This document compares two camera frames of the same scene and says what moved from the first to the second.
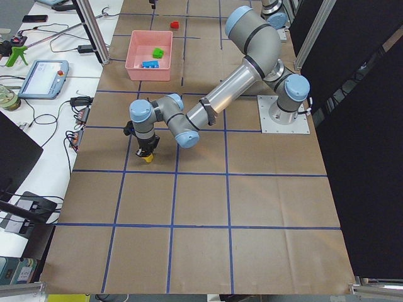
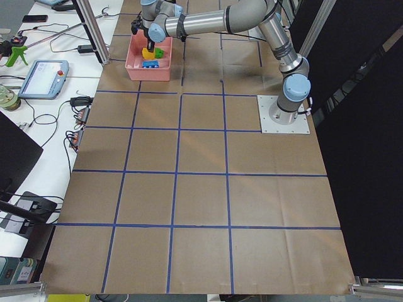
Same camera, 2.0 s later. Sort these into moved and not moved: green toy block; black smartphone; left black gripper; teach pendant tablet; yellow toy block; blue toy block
Moved: yellow toy block; left black gripper
Not moved: green toy block; black smartphone; teach pendant tablet; blue toy block
